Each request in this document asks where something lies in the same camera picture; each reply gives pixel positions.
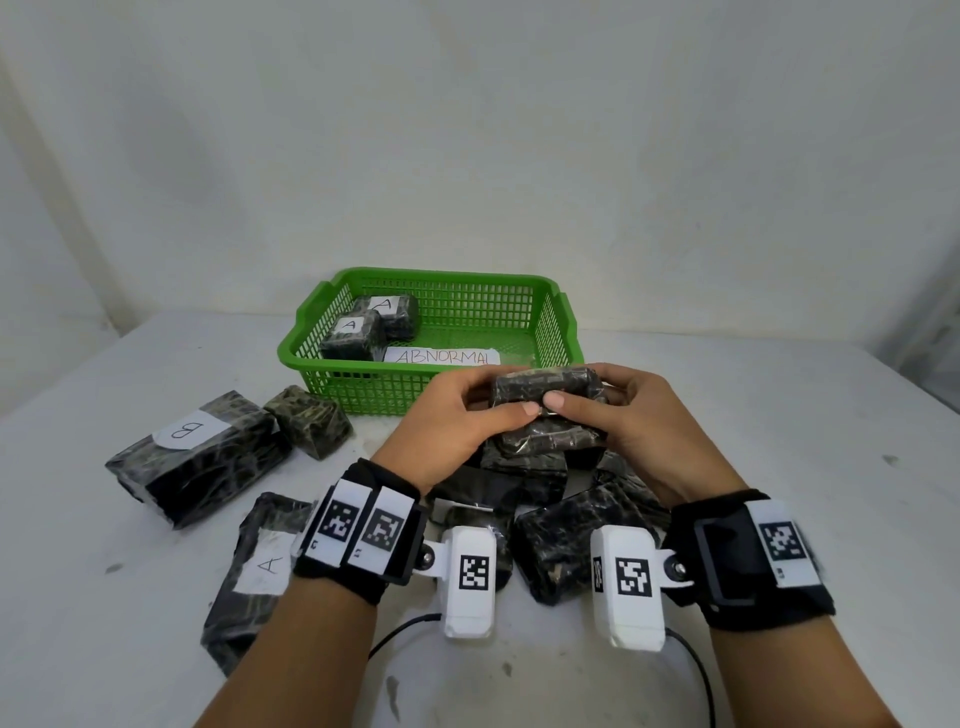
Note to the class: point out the person's right hand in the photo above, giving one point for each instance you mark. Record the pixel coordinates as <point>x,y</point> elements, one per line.
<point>652,442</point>

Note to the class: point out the green plastic basket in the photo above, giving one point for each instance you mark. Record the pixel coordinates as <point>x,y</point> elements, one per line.
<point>360,390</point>

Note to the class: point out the person's right forearm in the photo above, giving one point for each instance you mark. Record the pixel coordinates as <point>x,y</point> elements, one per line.
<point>787,675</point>

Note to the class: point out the small camouflage packet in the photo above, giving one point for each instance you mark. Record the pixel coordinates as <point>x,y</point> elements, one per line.
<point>315,427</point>

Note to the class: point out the person's left forearm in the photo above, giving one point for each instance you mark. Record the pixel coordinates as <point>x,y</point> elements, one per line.
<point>300,660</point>

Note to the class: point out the white paper sign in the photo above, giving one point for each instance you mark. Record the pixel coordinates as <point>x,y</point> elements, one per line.
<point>442,356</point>

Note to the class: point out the black wristband with marker tags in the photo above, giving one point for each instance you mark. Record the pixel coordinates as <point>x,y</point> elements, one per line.
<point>720,562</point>
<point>352,525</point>

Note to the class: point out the large black packet labelled B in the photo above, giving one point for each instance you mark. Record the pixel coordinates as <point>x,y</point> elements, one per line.
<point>210,480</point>

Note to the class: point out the person's left hand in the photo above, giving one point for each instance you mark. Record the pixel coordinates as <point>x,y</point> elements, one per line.
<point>435,435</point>

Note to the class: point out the black packets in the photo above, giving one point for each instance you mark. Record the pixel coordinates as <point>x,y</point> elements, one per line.
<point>555,547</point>

